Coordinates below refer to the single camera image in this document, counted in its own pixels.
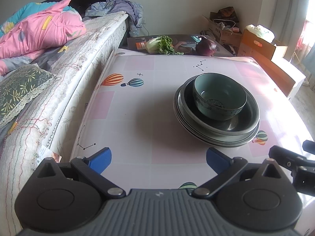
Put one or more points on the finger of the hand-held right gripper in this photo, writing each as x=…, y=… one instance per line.
x=309, y=146
x=285, y=158

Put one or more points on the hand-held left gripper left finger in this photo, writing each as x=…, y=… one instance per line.
x=102, y=158

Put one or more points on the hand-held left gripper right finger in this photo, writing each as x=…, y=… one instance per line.
x=216, y=159

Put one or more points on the wide stainless steel plate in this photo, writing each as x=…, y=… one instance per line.
x=221, y=144

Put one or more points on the deep stainless steel bowl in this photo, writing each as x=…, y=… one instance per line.
x=248, y=118

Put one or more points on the teal ceramic bowl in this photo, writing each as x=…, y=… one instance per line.
x=216, y=88

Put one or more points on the long cardboard box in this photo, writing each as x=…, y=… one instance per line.
x=283, y=76

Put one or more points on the white quilted mattress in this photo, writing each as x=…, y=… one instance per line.
x=73, y=61

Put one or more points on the green leaf pattern pillow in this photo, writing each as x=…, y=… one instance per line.
x=22, y=83

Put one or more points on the open brown cardboard box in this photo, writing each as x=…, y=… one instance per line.
x=253, y=49

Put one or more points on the red onion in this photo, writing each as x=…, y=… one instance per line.
x=206, y=48

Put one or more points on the grey bed sheet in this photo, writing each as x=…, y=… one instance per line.
x=46, y=56

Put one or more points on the printed cardboard box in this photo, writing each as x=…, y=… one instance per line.
x=226, y=38

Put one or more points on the white plastic bag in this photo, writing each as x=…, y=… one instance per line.
x=260, y=33

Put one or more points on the napa cabbage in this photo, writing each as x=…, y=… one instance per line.
x=155, y=45

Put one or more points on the pink quilt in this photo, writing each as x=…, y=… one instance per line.
x=41, y=29

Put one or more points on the dark printed bag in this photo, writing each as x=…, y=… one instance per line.
x=228, y=13

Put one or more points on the pile of blue clothes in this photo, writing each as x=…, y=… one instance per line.
x=123, y=7

